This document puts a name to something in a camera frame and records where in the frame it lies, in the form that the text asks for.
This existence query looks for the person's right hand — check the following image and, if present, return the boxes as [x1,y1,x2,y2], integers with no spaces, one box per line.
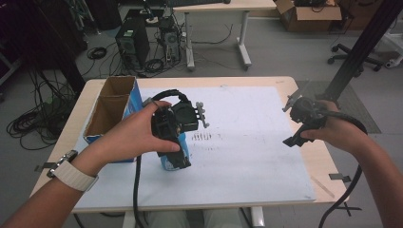
[299,100,370,154]

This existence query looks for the person's left hand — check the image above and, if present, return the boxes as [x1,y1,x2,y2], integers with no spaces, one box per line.
[79,100,182,175]

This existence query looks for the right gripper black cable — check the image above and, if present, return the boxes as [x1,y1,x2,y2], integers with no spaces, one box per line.
[317,108,369,228]

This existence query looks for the white-legged wooden desk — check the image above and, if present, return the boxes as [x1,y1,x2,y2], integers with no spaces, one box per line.
[172,0,278,71]

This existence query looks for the black table clip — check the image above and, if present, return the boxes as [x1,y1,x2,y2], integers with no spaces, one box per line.
[328,172,353,183]
[33,161,59,174]

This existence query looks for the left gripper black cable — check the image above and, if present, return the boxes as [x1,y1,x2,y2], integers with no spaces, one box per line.
[132,88,193,228]

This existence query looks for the open brown cardboard box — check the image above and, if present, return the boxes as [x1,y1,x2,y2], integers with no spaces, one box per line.
[274,0,343,33]

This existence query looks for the black computer tower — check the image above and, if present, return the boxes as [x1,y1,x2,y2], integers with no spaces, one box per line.
[114,16,151,71]

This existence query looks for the black office chair base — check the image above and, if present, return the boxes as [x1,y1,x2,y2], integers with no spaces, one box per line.
[327,43,385,72]

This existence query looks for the dark floor mat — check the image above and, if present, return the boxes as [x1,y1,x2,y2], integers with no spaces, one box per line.
[296,80,383,135]

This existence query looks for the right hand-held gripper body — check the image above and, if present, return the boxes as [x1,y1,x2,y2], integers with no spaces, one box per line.
[282,89,329,126]

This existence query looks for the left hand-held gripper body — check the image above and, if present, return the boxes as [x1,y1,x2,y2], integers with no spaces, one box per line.
[150,100,211,154]

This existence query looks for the blue cardboard box with divider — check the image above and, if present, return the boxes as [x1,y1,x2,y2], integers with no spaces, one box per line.
[83,75,144,163]

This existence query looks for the white mat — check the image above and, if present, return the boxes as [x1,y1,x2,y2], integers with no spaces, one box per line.
[72,85,317,212]

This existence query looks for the tangle of black floor cables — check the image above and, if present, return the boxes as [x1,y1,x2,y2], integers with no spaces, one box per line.
[6,69,78,152]

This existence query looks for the white wristwatch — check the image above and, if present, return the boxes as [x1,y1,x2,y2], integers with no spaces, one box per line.
[46,149,100,193]

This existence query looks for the dark curtain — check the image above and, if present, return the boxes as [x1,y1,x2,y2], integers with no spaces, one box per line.
[0,0,88,96]

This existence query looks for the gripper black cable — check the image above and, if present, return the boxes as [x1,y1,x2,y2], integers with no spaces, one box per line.
[317,108,369,228]
[132,88,193,228]

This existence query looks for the white table leg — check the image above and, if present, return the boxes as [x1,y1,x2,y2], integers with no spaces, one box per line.
[250,206,266,228]

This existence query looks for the black metal stand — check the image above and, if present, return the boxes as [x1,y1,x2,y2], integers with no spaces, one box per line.
[317,0,403,103]

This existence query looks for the small grey computer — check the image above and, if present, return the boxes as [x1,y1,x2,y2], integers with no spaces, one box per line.
[158,18,182,63]

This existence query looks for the coiled black cable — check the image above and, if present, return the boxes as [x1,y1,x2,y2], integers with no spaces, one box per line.
[144,58,165,74]
[86,46,108,61]

